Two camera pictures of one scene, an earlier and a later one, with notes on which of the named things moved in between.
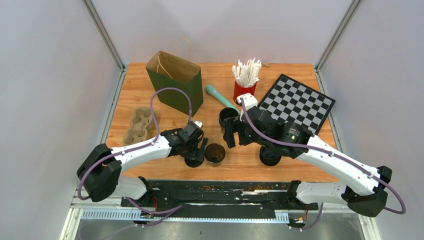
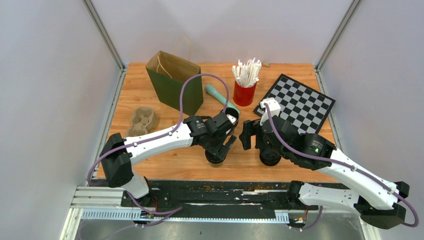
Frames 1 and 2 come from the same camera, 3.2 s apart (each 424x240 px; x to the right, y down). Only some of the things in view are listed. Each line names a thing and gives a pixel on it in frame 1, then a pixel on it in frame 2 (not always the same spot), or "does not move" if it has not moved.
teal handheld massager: x=212 y=90 does not move
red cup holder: x=239 y=90 does not move
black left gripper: x=198 y=154 -> x=222 y=153
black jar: x=224 y=113 does not move
